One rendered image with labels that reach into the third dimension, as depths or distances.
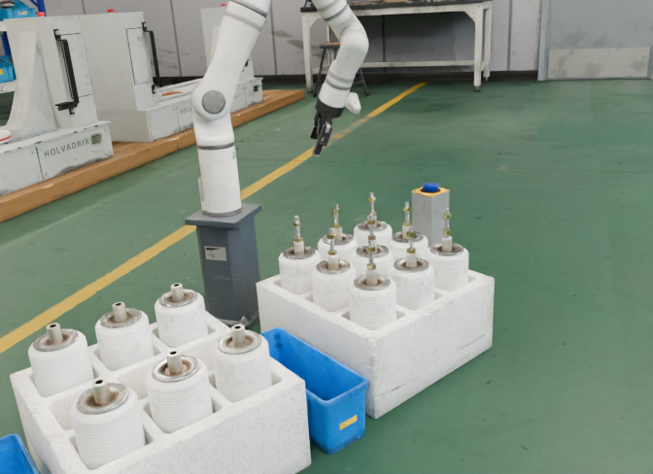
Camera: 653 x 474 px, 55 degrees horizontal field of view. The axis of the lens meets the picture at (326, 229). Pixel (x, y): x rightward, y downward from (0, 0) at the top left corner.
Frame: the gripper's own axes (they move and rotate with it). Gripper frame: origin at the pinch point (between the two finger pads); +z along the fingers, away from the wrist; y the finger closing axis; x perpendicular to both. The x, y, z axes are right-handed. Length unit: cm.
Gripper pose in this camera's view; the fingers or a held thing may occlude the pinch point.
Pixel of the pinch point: (315, 145)
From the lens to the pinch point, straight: 177.0
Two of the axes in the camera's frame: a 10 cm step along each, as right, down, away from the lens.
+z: -3.2, 7.6, 5.6
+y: 0.9, 6.1, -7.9
